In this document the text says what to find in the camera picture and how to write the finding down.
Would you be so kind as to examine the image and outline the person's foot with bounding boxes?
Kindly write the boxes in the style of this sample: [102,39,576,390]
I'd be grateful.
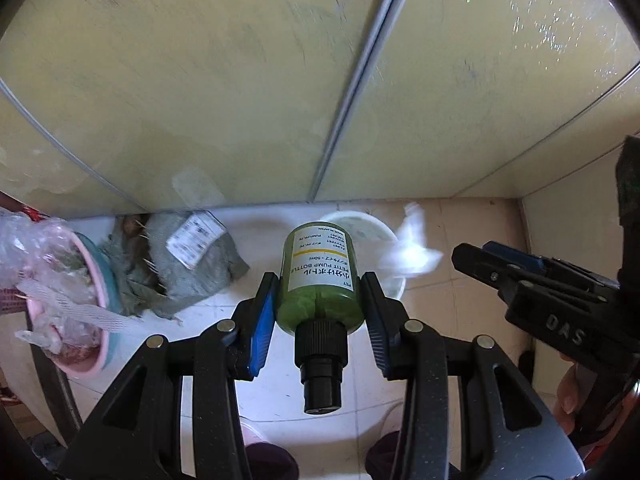
[239,415,301,480]
[365,400,416,480]

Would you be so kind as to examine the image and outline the white foam net strip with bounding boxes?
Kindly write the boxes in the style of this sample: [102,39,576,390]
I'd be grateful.
[15,280,143,333]

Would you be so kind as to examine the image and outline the clear plastic bags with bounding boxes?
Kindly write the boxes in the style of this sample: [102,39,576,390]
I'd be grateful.
[0,210,101,361]

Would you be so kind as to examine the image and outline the person's right hand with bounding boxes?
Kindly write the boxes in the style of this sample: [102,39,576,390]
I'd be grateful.
[556,362,595,417]

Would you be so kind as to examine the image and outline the white tissue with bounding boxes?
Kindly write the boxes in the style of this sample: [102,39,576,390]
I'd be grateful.
[377,201,445,278]

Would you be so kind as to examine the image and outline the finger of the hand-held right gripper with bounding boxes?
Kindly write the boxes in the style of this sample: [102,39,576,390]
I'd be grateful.
[482,240,621,293]
[451,242,526,301]

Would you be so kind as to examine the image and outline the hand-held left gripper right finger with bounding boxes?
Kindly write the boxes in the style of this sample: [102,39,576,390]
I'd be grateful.
[360,271,586,480]

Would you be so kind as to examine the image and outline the pink plastic basin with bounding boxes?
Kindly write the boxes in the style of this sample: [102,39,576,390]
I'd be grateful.
[25,230,123,381]

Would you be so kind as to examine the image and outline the grey labelled bag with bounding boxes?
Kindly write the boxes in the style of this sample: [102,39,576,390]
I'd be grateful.
[97,210,251,321]

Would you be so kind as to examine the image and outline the grey metal bar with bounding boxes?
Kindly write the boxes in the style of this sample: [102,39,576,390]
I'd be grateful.
[27,330,85,448]

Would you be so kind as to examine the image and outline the person's right foot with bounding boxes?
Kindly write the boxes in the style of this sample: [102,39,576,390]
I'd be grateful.
[365,400,416,480]

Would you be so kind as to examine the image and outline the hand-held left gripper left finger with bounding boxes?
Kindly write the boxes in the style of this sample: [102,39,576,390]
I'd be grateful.
[57,271,281,480]

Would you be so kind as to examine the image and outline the person's left foot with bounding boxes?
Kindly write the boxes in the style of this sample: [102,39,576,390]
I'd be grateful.
[239,415,301,480]

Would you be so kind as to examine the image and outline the green pump bottle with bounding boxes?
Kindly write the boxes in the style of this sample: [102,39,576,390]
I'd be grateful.
[275,222,367,416]

